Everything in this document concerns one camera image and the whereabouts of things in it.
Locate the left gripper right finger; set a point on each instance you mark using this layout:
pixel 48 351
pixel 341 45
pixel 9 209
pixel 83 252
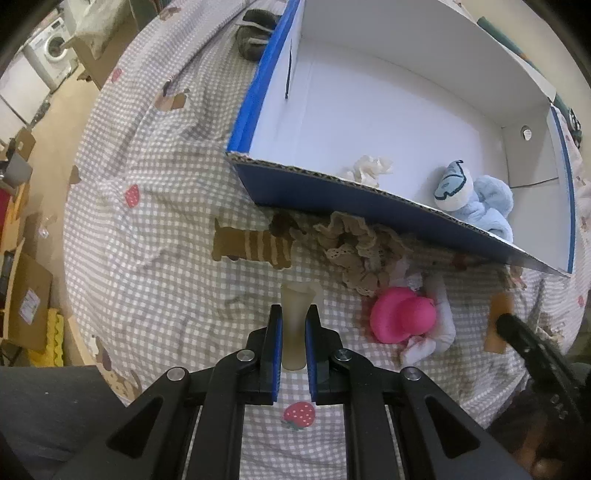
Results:
pixel 318 354

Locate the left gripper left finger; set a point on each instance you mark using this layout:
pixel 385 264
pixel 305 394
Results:
pixel 270 356

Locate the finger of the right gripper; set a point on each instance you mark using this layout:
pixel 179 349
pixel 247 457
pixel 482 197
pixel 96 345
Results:
pixel 542 359

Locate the beige soft tube toy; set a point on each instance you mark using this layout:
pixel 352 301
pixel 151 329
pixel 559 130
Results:
pixel 295 299

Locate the white plush doll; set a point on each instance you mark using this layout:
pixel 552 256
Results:
pixel 433 330

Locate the checkered bed sheet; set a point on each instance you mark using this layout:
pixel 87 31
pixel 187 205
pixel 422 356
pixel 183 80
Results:
pixel 147 295

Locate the light blue plush toy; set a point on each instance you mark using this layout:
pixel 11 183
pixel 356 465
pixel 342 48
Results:
pixel 484 202

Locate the blue white cardboard box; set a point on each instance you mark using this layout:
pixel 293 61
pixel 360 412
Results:
pixel 421 84

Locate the cardboard box on floor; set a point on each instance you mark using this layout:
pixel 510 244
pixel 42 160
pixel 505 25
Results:
pixel 25 312

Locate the dark shoe on bed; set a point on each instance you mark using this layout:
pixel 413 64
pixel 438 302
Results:
pixel 254 32

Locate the white washing machine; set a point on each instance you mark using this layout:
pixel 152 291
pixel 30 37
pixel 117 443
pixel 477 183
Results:
pixel 46 52

